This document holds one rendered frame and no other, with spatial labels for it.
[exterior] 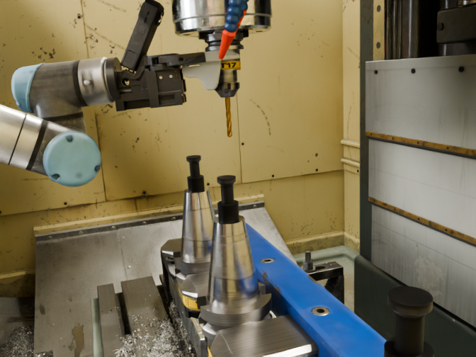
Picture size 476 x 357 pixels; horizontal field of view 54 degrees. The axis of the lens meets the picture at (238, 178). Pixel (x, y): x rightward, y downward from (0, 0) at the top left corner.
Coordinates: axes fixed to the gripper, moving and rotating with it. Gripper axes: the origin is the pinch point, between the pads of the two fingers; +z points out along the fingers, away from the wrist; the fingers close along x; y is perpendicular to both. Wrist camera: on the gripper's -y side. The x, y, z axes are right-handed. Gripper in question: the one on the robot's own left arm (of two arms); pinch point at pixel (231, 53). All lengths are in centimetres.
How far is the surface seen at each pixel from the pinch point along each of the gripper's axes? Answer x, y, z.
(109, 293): -26, 52, -36
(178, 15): 4.5, -6.1, -7.4
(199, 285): 38.2, 21.8, -5.6
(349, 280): -91, 88, 37
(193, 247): 33.9, 19.7, -6.2
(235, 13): 18.4, -4.0, 0.9
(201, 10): 7.4, -6.1, -3.7
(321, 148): -117, 39, 35
